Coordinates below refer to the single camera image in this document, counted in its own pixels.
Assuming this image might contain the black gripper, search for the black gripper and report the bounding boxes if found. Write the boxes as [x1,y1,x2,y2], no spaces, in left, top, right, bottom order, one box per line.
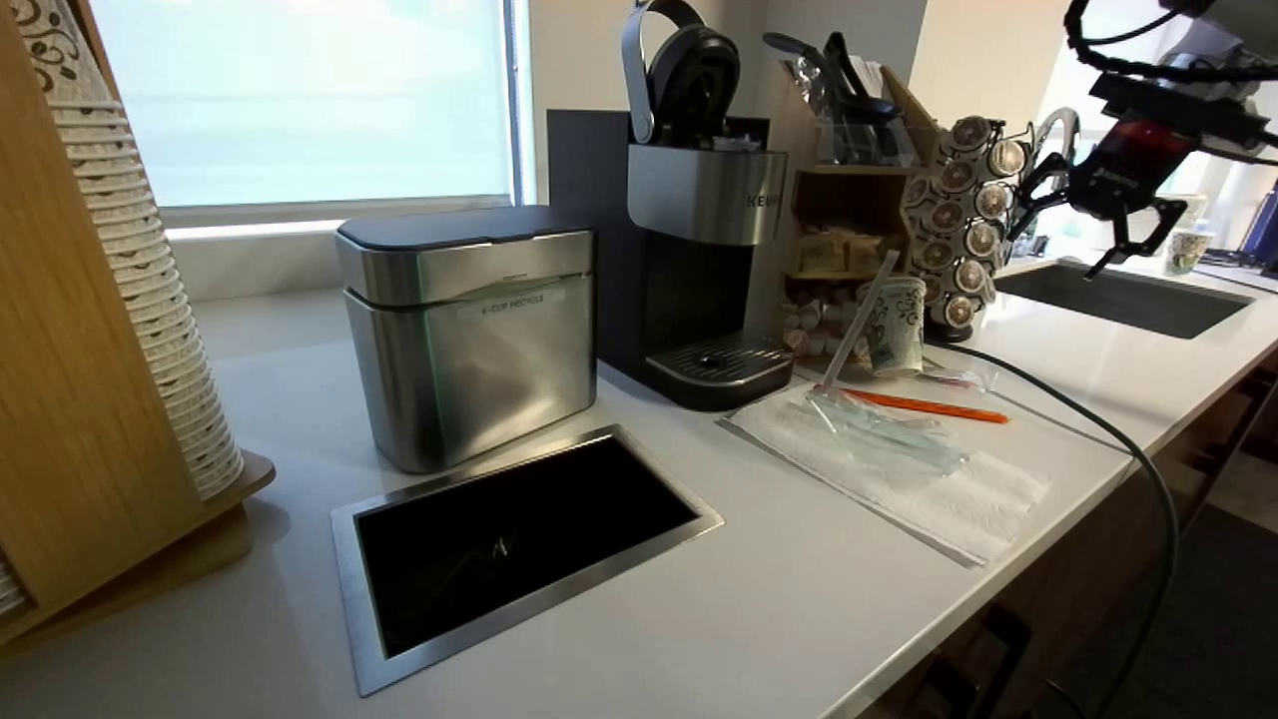
[1012,118,1190,281]

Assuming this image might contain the small white cup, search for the small white cup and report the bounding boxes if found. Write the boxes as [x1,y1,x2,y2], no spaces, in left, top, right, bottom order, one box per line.
[1161,224,1217,281]

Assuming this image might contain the wooden cup holder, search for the wooden cup holder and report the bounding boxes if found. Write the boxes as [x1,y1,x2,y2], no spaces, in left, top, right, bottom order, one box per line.
[0,0,278,652]

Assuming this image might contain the silver faucet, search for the silver faucet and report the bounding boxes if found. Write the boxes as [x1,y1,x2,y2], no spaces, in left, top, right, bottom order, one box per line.
[1022,106,1086,179]

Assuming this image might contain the dark countertop sink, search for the dark countertop sink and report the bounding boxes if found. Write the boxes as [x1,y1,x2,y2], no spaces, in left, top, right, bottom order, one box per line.
[993,252,1258,344]

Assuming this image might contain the black coffee pod carousel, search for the black coffee pod carousel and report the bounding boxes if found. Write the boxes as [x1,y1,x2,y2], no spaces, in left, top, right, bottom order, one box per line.
[897,112,1037,349]

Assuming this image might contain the blue bottle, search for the blue bottle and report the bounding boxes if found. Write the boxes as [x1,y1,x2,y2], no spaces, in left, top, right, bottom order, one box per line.
[1242,175,1278,272]

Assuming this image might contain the wooden condiment organizer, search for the wooden condiment organizer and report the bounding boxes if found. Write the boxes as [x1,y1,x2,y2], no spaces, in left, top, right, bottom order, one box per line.
[779,66,937,369]

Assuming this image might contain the sugar packets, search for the sugar packets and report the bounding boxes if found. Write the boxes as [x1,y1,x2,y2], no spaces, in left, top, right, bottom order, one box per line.
[789,222,890,287]

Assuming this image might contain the black plastic cutlery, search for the black plastic cutlery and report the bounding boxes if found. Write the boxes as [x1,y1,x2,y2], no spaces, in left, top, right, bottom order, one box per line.
[761,30,909,172]

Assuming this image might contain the clear zip plastic bag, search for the clear zip plastic bag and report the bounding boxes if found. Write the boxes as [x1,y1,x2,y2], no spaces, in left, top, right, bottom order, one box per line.
[809,391,972,481]

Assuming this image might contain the black silver coffee machine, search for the black silver coffee machine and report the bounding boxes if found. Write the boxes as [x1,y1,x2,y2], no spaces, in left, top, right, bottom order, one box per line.
[543,0,799,411]

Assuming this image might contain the stainless steel bin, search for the stainless steel bin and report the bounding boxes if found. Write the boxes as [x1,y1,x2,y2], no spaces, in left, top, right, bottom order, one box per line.
[331,206,600,481]

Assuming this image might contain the black recessed counter tray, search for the black recessed counter tray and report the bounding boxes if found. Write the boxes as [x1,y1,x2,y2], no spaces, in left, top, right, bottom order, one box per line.
[326,425,727,698]

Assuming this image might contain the bright window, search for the bright window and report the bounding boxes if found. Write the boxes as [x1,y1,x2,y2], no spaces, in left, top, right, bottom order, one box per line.
[86,0,528,211]

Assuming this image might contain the stack of paper cups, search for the stack of paper cups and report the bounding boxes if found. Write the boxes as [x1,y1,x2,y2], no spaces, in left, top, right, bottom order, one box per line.
[4,0,250,502]

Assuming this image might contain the black power cable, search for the black power cable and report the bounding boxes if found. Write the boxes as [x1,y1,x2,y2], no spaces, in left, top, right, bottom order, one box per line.
[932,340,1190,719]

